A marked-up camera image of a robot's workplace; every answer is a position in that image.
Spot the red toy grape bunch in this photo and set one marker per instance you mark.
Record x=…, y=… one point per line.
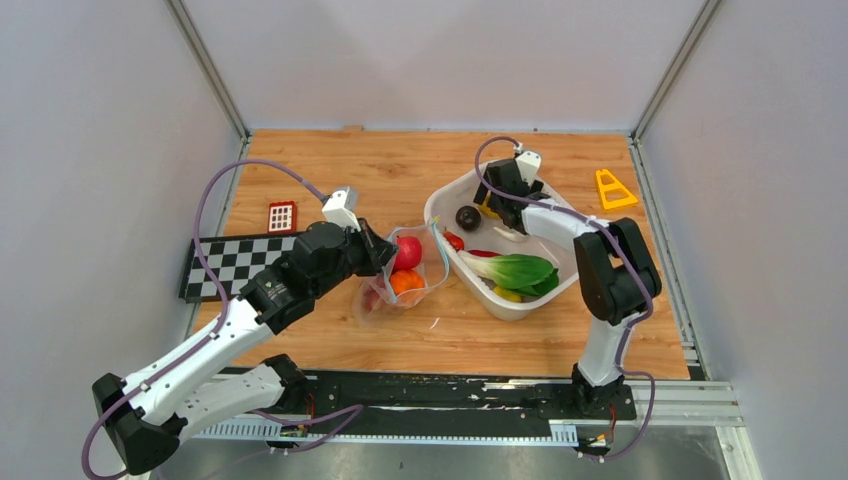
x=373, y=291

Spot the yellow toy frame block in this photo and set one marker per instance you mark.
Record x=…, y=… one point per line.
x=613, y=194

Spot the green toy bok choy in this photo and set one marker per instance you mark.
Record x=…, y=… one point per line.
x=530, y=275

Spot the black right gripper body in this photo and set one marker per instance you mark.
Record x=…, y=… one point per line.
x=494, y=203

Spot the small red toy tomato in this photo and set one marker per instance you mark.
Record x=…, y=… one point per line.
x=455, y=241

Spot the clear zip top bag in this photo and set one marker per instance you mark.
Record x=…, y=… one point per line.
x=420, y=265

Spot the orange toy pumpkin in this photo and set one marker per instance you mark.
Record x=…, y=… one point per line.
x=407, y=284

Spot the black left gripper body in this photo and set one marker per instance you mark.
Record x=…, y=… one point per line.
x=360, y=257

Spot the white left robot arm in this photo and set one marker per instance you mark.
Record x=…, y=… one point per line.
x=150, y=413

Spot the red toy chili pepper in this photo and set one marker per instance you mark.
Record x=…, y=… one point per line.
x=483, y=253

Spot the white plastic basket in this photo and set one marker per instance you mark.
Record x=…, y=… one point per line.
x=555, y=244

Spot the yellow toy mango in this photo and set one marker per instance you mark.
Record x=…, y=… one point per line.
x=485, y=209

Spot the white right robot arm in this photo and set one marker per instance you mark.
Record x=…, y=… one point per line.
x=617, y=275

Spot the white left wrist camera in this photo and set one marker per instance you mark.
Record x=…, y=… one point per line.
x=339, y=206

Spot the red toy window block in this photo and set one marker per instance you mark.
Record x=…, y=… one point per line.
x=282, y=217

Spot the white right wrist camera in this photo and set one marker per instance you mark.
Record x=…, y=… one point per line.
x=528, y=163

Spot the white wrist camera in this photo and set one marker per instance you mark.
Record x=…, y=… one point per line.
x=339, y=206
x=528, y=163

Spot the yellow toy lemon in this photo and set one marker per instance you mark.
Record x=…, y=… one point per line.
x=507, y=294

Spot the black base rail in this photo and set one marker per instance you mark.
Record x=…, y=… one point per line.
x=435, y=406

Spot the black white checkerboard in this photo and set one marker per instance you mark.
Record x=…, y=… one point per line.
x=233, y=259

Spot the red toy apple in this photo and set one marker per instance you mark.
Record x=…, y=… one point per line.
x=410, y=253

